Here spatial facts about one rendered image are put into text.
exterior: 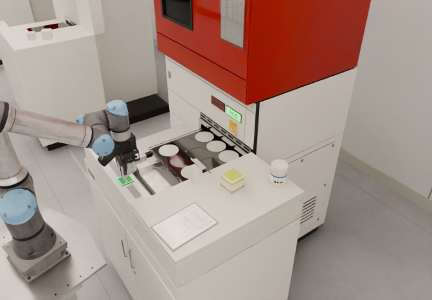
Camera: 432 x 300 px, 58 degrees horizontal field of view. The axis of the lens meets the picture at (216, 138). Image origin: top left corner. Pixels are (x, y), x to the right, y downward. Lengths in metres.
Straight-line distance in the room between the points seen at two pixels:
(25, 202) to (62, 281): 0.33
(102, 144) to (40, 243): 0.44
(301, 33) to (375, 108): 1.57
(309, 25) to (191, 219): 0.96
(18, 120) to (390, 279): 2.25
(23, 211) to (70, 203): 1.71
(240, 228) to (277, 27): 0.81
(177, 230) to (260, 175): 0.46
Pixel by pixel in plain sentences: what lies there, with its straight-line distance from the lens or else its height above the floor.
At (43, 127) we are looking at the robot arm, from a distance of 1.32.
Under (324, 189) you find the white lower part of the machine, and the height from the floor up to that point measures 0.41.
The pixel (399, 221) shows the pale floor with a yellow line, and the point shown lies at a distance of 3.13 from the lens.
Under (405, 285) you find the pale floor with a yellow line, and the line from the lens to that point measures 2.75.
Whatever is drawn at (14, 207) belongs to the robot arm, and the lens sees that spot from 1.49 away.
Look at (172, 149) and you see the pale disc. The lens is 1.98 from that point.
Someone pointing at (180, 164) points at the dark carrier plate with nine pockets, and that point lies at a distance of 1.87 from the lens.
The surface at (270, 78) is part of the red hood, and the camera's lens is 1.72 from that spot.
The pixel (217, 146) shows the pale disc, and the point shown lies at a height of 0.90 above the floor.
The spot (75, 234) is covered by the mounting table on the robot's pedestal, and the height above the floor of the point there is 0.82.
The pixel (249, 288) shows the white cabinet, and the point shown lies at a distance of 1.83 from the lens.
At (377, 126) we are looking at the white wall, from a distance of 3.25.
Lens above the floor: 2.03
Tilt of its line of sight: 33 degrees down
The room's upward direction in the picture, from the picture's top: straight up
